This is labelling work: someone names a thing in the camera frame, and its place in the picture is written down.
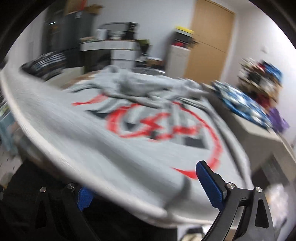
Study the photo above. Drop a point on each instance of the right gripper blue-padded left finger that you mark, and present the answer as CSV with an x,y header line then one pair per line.
x,y
72,192

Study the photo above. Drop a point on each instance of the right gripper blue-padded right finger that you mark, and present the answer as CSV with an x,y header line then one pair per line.
x,y
255,222

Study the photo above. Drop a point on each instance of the grey printed hoodie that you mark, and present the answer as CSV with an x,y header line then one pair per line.
x,y
132,138

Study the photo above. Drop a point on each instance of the grey storage box right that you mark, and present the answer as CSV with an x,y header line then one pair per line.
x,y
271,158

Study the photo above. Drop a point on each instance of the purple bag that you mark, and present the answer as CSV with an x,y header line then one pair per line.
x,y
280,125

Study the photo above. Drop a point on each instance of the blue white plaid garment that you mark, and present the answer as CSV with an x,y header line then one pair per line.
x,y
241,104

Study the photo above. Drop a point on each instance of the black white plaid garment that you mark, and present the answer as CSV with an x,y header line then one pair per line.
x,y
46,66

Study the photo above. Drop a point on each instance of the wooden shoe rack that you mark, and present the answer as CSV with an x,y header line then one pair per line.
x,y
260,81

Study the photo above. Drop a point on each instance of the white drawer desk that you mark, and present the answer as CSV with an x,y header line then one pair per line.
x,y
98,54

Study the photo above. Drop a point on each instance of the white tall cabinet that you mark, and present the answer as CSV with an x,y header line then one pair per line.
x,y
177,61

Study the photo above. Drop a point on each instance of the dark grey refrigerator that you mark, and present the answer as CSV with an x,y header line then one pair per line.
x,y
63,33

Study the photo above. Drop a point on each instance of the stacked shoe boxes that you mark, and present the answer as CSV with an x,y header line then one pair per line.
x,y
183,37

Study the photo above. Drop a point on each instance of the wooden door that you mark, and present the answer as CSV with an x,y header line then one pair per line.
x,y
213,26

